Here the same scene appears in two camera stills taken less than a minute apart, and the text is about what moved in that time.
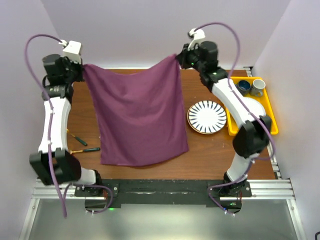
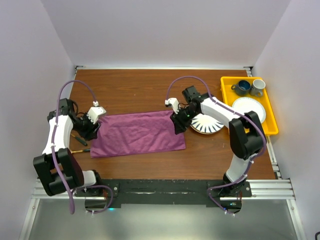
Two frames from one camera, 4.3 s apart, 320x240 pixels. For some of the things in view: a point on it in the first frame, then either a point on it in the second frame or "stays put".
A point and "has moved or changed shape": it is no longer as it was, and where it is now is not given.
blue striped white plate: [206, 117] stays put
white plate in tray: [255, 107] stays put
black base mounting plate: [225, 197] stays put
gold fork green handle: [77, 138] stays put
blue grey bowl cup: [243, 87] stays put
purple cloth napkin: [139, 111] has moved or changed shape
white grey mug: [257, 87] stays put
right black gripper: [182, 57] to [179, 124]
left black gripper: [79, 67] to [90, 133]
